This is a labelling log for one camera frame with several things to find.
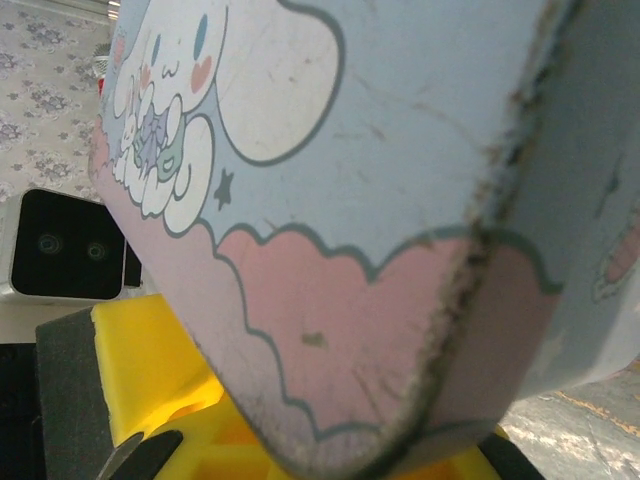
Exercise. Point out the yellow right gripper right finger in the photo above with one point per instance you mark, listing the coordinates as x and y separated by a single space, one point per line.
505 460

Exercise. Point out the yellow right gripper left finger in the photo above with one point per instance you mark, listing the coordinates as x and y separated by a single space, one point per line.
210 450

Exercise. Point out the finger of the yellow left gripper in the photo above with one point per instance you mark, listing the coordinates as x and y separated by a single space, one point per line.
145 360

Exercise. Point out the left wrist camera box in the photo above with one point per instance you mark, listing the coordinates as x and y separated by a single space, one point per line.
60 250

